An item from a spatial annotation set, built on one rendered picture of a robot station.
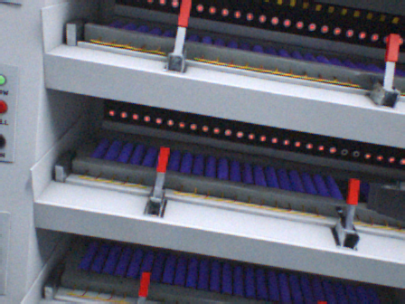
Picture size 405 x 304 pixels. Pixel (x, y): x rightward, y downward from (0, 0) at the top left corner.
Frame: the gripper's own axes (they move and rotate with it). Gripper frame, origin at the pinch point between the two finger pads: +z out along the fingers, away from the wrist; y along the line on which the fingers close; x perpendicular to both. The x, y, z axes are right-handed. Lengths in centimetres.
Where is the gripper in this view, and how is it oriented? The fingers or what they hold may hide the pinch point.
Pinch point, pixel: (404, 202)
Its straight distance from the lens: 43.4
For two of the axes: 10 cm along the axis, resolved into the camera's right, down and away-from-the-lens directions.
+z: -0.1, 0.2, 10.0
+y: 9.9, 1.6, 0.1
